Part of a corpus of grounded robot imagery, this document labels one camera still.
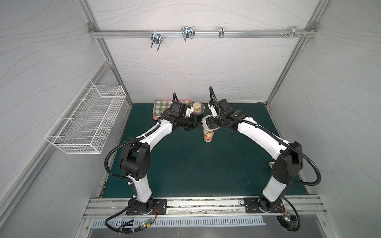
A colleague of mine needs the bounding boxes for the right black corrugated cable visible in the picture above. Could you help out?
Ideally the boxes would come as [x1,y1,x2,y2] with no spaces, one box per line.
[209,86,322,187]

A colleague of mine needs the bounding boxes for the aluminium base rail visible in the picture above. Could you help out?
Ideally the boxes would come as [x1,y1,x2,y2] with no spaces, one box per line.
[83,195,328,219]

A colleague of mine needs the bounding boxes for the left black corrugated cable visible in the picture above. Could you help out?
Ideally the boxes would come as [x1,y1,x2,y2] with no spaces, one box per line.
[104,122,161,182]

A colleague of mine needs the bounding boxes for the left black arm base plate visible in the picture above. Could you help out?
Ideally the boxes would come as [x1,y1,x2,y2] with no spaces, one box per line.
[126,199,167,216]

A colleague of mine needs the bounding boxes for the green checkered cloth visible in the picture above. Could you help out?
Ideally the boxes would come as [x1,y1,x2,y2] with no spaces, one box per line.
[152,100,191,117]

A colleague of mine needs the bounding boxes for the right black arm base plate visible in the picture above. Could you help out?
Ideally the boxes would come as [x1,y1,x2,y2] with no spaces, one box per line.
[243,197,285,214]

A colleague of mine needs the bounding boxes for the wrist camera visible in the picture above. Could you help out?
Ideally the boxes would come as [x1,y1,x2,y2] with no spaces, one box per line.
[208,99,233,120]
[169,102,194,118]

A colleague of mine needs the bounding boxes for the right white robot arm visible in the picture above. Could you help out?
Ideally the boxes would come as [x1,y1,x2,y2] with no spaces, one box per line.
[202,110,304,213]

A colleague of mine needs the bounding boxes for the pink tray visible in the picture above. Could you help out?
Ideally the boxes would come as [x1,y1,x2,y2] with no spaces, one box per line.
[156,115,178,121]

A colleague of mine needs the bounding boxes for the aluminium crossbar rail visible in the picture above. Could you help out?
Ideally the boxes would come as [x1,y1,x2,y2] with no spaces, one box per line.
[89,28,318,39]

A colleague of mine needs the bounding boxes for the small bowl with pastry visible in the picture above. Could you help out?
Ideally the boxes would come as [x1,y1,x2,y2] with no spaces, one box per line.
[191,102,205,116]

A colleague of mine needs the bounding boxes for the white wire basket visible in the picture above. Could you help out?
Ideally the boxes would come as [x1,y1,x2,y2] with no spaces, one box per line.
[44,79,126,155]

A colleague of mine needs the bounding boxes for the milk tea paper cup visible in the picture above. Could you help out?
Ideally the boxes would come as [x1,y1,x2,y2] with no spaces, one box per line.
[203,128,215,142]

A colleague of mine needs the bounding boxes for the white plastic cup lid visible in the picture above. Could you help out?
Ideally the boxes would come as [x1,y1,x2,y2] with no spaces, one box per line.
[201,115,220,130]

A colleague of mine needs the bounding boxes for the black corrugated cable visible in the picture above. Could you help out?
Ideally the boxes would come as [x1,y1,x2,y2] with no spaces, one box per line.
[104,122,161,182]
[209,86,322,187]

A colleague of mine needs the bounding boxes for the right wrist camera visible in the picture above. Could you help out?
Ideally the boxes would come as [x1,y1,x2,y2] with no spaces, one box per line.
[208,99,233,120]

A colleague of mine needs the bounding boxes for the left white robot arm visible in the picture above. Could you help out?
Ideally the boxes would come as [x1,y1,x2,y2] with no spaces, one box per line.
[120,115,201,204]

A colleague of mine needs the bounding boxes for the metal hook clamp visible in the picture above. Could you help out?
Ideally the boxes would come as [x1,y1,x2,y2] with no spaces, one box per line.
[181,26,195,42]
[219,26,225,39]
[150,32,163,51]
[280,26,306,39]

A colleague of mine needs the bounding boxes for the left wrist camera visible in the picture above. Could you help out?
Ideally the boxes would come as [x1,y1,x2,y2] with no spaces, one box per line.
[169,102,194,118]

